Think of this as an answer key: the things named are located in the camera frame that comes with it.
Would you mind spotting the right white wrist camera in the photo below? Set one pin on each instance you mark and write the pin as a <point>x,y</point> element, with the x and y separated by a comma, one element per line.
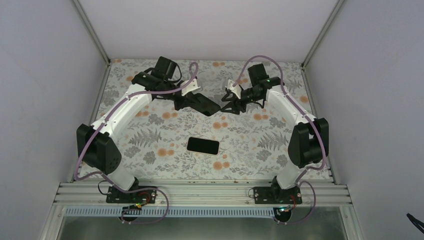
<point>234,88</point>

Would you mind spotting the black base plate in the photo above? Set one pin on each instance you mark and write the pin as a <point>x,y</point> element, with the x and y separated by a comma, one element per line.
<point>115,196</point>
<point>263,195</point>

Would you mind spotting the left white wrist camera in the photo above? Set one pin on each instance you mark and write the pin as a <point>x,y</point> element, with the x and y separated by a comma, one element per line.
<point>194,87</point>

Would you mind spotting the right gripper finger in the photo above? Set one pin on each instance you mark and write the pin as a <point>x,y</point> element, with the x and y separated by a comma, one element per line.
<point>231,108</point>
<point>229,96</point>

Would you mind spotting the phone with pink case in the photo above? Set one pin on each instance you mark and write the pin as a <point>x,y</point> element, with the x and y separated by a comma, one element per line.
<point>203,146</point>

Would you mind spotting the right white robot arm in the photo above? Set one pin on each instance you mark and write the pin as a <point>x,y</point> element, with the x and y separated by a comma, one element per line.
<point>308,147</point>

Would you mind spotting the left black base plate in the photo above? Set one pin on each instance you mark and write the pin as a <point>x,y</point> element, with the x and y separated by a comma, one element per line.
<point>115,196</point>

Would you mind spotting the black phone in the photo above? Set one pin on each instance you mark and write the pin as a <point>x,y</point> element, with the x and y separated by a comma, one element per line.
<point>204,105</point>

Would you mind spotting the floral patterned table mat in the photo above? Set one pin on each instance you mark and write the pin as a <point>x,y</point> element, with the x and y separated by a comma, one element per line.
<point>252,145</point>

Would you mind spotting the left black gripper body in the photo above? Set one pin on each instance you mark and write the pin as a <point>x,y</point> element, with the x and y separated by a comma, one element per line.
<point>186,100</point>

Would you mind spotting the grey slotted cable duct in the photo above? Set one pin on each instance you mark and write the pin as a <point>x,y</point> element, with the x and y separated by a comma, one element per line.
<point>174,211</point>

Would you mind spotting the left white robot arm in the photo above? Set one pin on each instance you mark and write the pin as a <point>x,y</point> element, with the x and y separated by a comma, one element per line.
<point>96,143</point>

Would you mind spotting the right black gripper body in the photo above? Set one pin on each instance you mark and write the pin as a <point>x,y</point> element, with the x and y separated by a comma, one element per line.
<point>243,106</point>

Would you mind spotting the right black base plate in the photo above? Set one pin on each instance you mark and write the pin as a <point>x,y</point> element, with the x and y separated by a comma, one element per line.
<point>263,195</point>

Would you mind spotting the black object at edge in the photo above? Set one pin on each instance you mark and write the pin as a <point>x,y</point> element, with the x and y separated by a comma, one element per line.
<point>416,222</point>

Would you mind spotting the aluminium rail frame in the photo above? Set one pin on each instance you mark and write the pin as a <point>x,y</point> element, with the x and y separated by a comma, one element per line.
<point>203,193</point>

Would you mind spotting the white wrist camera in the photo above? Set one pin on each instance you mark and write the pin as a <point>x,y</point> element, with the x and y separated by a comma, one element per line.
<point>234,88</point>
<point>194,87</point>

